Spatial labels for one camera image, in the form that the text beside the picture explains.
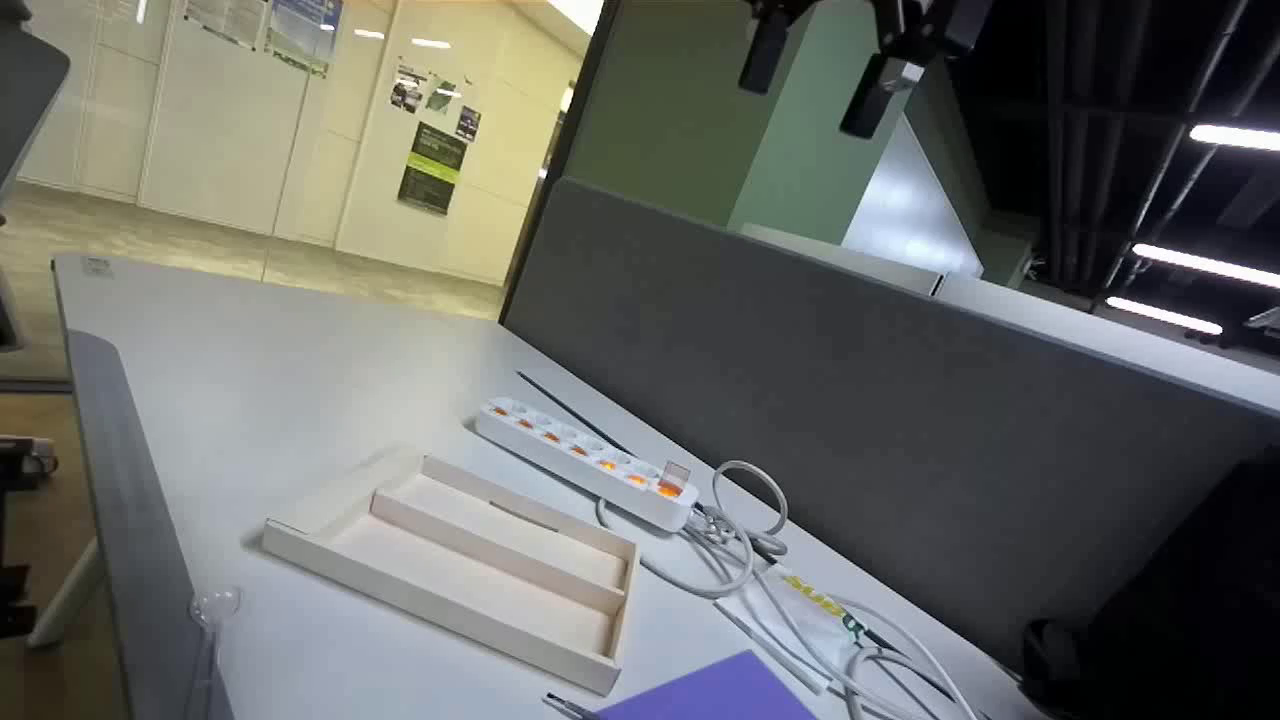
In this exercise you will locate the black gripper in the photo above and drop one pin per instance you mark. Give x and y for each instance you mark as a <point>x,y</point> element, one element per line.
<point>934,27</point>

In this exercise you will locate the purple paper sheet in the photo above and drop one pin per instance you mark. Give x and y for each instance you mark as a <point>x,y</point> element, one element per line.
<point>705,695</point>

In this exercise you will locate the grey desk partition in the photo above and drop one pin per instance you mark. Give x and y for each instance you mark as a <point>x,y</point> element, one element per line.
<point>865,403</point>

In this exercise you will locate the wooden segmented tray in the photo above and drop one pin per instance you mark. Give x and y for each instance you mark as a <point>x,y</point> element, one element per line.
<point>454,539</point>

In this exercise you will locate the dark screen corner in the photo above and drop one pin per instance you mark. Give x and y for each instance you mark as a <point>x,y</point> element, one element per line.
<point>26,102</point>

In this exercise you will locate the dark green wall poster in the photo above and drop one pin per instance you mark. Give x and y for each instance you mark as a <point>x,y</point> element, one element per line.
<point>434,164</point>

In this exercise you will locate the small metal screwdriver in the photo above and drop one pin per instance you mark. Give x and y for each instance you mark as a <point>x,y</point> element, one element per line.
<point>565,702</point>

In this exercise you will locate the white power strip orange switches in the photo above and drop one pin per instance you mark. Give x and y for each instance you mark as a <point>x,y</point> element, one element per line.
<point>573,455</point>

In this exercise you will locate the white table leg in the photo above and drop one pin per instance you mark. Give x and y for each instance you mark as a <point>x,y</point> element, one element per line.
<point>67,595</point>

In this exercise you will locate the small wall notice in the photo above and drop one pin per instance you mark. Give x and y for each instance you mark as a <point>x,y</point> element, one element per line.
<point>470,121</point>
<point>407,88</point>

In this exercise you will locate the ceiling light tube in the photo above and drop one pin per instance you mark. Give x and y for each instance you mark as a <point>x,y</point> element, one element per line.
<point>1163,314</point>
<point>1206,266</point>
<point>1234,134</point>

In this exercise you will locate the large pale wall poster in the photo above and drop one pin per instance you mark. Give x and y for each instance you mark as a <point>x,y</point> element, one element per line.
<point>304,31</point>

